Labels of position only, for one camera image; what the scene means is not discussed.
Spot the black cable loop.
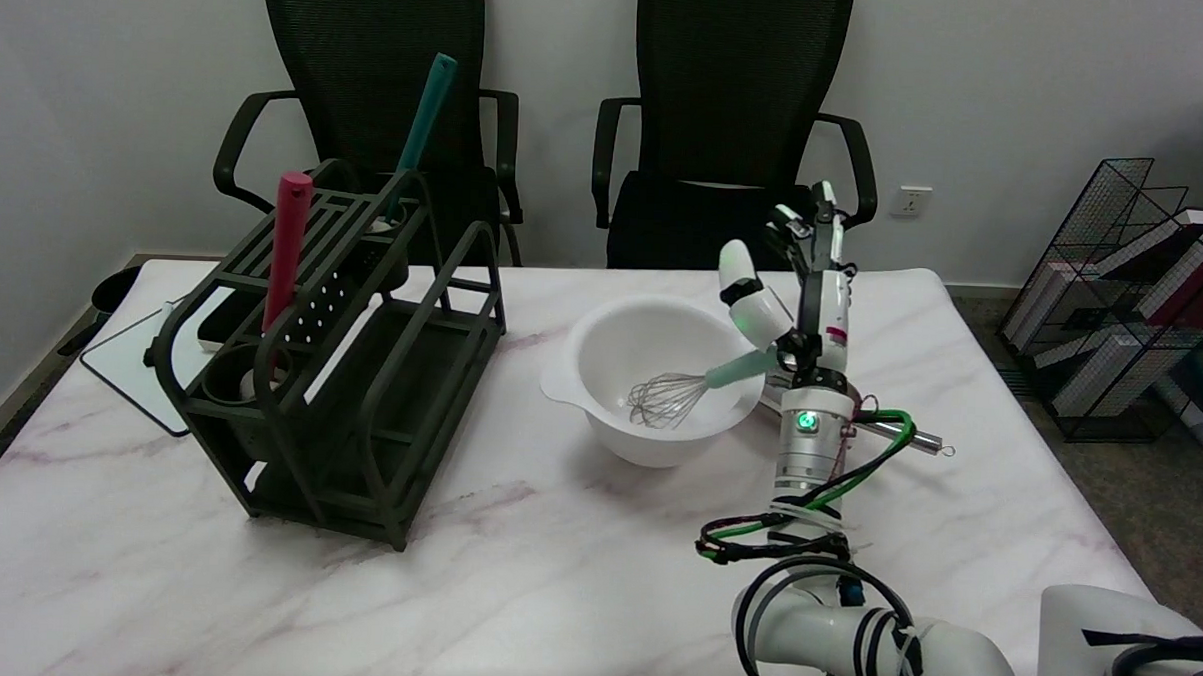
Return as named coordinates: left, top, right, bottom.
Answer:
left=732, top=553, right=920, bottom=676

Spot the stainless steel scoop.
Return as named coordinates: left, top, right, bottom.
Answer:
left=758, top=374, right=958, bottom=458

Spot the white board with black edge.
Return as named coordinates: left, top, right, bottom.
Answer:
left=78, top=260, right=225, bottom=439

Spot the black mesh office chair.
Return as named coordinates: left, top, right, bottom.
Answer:
left=210, top=0, right=532, bottom=268
left=588, top=0, right=885, bottom=279

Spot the black wire mesh rack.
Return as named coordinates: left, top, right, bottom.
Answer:
left=998, top=153, right=1203, bottom=447

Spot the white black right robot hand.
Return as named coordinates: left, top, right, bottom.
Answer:
left=714, top=177, right=860, bottom=383

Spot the red handled utensil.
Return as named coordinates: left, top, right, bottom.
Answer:
left=260, top=170, right=315, bottom=384

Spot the teal handled utensil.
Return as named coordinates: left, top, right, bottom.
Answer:
left=370, top=51, right=459, bottom=236

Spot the white paperback book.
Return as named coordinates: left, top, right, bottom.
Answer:
left=1049, top=329, right=1153, bottom=418

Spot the white mixing bowl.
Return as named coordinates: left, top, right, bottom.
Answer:
left=537, top=292, right=770, bottom=473

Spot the whisk with mint handle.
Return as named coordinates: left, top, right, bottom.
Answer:
left=626, top=344, right=782, bottom=433

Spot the dark green utensil rack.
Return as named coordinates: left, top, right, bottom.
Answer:
left=137, top=152, right=513, bottom=556

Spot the black waste bin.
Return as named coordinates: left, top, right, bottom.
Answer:
left=90, top=264, right=143, bottom=315

